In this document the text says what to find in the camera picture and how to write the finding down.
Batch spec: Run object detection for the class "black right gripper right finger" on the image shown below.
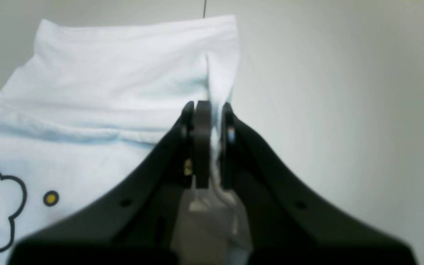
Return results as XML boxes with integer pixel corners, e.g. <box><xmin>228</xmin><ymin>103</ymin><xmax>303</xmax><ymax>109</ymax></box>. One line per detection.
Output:
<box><xmin>222</xmin><ymin>103</ymin><xmax>417</xmax><ymax>265</ymax></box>

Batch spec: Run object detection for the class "white printed T-shirt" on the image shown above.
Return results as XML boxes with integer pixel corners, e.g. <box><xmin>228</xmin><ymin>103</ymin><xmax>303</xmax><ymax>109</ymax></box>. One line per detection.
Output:
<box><xmin>0</xmin><ymin>15</ymin><xmax>240</xmax><ymax>265</ymax></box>

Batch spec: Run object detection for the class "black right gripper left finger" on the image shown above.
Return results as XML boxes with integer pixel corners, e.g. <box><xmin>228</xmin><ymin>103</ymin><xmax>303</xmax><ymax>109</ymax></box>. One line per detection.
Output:
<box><xmin>10</xmin><ymin>101</ymin><xmax>212</xmax><ymax>265</ymax></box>

